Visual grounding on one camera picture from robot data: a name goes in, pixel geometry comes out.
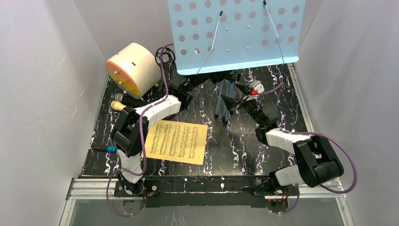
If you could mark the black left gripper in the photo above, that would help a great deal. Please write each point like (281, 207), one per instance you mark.
(202, 79)

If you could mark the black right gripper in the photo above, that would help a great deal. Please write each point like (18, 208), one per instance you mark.
(242, 99)

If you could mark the black tripod microphone stand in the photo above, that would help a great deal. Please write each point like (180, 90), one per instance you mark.
(169, 61)

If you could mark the black round microphone stand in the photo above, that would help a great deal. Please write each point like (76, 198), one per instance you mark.
(166, 115)

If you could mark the blue music stand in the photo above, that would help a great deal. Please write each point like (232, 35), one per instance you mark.
(225, 35)

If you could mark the yellow sheet music page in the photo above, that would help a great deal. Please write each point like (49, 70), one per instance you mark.
(177, 141)

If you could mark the beige microphone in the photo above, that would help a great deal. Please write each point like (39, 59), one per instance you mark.
(117, 106)

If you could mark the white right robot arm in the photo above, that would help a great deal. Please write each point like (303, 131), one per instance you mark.
(316, 160)

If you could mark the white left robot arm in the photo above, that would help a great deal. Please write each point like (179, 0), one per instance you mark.
(131, 129)

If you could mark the white and orange drum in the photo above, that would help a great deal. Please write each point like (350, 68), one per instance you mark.
(134, 70)

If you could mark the black and blue marker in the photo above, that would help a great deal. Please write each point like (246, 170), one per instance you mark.
(110, 148)

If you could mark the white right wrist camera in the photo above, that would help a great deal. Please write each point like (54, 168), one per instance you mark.
(256, 88)

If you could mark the aluminium frame rail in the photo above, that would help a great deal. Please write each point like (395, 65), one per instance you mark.
(203, 201)

